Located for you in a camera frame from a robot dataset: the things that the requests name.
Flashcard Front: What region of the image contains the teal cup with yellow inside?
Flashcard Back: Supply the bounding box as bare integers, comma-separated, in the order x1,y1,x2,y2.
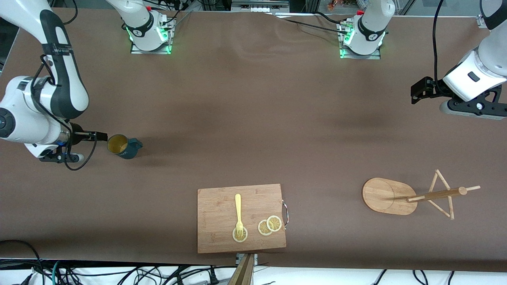
107,134,143,160

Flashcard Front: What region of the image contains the wooden cup rack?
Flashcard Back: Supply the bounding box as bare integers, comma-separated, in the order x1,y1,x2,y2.
362,169,481,220

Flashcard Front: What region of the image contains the wooden cutting board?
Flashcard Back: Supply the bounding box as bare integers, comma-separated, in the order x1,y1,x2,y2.
197,183,289,254

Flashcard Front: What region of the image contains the yellow plastic fork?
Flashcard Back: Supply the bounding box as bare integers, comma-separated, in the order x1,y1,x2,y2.
235,194,244,239

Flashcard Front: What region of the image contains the brown table cover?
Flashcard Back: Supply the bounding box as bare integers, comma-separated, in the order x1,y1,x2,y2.
0,7,507,274

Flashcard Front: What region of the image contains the grey electronics box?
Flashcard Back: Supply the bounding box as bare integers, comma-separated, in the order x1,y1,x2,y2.
231,0,290,13

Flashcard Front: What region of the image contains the wooden bar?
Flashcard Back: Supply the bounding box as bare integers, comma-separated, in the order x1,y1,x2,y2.
227,253,255,285

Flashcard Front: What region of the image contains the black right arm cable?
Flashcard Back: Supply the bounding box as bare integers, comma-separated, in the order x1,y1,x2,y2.
40,53,98,171

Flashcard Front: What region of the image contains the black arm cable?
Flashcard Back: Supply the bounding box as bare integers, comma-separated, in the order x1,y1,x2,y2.
40,53,98,171
433,0,446,84

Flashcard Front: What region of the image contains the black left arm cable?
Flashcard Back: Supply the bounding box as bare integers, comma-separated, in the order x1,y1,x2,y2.
433,0,446,84

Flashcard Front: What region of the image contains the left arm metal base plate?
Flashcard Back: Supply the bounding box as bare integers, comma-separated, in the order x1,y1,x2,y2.
339,22,381,60

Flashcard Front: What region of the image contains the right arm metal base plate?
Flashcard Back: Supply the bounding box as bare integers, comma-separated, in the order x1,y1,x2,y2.
130,18,173,55

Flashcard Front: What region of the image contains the thick black cable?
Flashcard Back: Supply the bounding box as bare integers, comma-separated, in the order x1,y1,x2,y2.
0,239,45,285

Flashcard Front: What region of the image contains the grey cable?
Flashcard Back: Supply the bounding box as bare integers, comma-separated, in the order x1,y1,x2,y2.
171,11,193,31

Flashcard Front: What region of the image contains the small metal bracket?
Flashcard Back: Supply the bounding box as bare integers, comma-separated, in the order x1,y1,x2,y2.
236,253,259,266

